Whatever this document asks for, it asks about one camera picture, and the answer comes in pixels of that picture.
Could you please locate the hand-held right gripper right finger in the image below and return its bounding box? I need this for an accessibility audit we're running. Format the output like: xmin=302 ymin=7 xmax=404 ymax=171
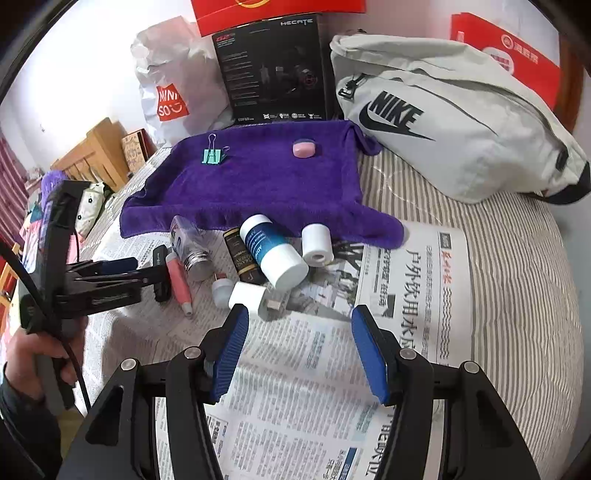
xmin=351 ymin=305 xmax=541 ymax=480

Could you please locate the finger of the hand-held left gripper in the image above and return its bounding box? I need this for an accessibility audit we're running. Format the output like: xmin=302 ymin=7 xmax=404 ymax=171
xmin=67 ymin=265 xmax=172 ymax=319
xmin=67 ymin=257 xmax=139 ymax=280

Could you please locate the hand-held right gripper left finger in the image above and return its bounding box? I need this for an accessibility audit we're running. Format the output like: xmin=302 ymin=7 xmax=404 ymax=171
xmin=58 ymin=304 xmax=252 ymax=480

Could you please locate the small black pen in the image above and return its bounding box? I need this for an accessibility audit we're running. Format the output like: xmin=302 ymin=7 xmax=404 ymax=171
xmin=152 ymin=247 xmax=172 ymax=303

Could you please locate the pink pen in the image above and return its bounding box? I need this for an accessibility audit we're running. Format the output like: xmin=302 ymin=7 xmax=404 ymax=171
xmin=165 ymin=247 xmax=195 ymax=317

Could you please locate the white charger plug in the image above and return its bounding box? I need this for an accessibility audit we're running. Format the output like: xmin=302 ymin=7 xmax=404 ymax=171
xmin=228 ymin=281 xmax=289 ymax=321

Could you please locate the clear bottle with metal cap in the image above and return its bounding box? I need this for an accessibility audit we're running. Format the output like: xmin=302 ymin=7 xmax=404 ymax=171
xmin=169 ymin=215 xmax=213 ymax=282

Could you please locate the black box with gold print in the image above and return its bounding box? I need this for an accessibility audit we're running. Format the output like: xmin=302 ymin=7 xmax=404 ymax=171
xmin=223 ymin=227 xmax=269 ymax=284

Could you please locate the white bottle with blue label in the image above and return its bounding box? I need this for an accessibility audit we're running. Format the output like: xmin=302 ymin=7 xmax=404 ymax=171
xmin=239 ymin=213 xmax=310 ymax=289

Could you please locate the small white tape roll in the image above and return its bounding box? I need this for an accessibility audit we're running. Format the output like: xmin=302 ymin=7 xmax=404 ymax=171
xmin=301 ymin=223 xmax=334 ymax=265

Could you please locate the person's left hand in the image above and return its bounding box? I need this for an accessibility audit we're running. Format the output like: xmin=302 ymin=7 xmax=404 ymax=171
xmin=2 ymin=316 xmax=89 ymax=388

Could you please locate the pink cloth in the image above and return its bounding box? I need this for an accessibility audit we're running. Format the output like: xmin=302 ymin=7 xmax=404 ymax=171
xmin=21 ymin=210 xmax=47 ymax=241

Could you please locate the white polka dot cloth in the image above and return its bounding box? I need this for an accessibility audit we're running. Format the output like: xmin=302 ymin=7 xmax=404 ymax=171
xmin=74 ymin=182 xmax=109 ymax=236

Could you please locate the newspaper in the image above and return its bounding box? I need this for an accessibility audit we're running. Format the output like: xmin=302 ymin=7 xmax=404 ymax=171
xmin=78 ymin=217 xmax=472 ymax=480

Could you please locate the purple plush toy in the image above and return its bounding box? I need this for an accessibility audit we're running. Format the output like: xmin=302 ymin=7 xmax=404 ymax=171
xmin=41 ymin=170 xmax=70 ymax=204

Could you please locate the red striped cloth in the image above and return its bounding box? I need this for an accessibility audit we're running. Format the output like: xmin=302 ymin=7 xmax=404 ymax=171
xmin=0 ymin=138 xmax=28 ymax=241

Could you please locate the brown patterned box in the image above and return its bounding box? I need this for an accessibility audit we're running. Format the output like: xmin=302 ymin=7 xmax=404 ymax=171
xmin=121 ymin=130 xmax=158 ymax=174

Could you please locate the wooden headboard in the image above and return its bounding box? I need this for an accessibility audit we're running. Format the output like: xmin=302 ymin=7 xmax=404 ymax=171
xmin=50 ymin=117 xmax=127 ymax=192

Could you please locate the green binder clip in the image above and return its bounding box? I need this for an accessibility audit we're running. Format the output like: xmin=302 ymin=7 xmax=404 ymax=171
xmin=201 ymin=134 xmax=232 ymax=165

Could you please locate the purple towel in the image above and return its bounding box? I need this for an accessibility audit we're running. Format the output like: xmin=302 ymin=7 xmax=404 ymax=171
xmin=119 ymin=119 xmax=406 ymax=250

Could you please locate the white plastic shopping bag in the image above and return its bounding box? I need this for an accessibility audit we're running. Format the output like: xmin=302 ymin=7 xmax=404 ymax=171
xmin=130 ymin=16 xmax=234 ymax=144

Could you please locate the pink round case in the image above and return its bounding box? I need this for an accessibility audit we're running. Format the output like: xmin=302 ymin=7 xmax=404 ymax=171
xmin=292 ymin=137 xmax=319 ymax=159

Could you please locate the white waist bag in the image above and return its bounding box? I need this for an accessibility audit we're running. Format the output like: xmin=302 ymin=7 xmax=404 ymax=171
xmin=329 ymin=33 xmax=591 ymax=206

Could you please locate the black product box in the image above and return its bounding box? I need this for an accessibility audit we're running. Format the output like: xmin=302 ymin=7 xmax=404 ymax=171
xmin=212 ymin=13 xmax=328 ymax=123

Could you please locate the red bag with white print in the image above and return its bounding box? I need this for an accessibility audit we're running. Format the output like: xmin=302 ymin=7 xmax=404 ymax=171
xmin=450 ymin=13 xmax=561 ymax=112

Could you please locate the black cable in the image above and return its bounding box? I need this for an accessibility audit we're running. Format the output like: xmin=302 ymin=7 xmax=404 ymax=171
xmin=0 ymin=241 xmax=92 ymax=412

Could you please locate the dark wooden bed frame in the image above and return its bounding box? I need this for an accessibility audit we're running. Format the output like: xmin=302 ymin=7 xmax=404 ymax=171
xmin=556 ymin=28 xmax=591 ymax=137

